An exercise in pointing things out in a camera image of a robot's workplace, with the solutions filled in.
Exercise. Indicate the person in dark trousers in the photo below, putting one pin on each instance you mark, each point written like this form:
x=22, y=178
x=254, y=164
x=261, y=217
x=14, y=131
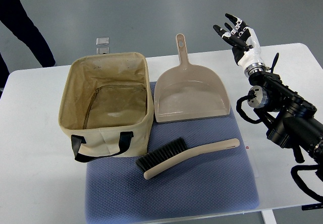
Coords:
x=15, y=18

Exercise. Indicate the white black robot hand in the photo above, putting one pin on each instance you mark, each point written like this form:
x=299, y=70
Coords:
x=244, y=42

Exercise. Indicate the black table control box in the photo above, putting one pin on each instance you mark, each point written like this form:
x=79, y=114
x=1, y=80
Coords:
x=312, y=207

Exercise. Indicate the beige hand broom black bristles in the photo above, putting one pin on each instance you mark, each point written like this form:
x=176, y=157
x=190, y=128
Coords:
x=175, y=152

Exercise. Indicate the metal floor plate lower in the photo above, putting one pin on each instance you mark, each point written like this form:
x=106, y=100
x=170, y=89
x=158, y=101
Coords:
x=103, y=50

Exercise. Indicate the yellow fabric bag black handle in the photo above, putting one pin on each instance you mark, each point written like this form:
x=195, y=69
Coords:
x=107, y=108

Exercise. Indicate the beige plastic dustpan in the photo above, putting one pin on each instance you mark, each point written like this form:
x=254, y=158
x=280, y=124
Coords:
x=189, y=91

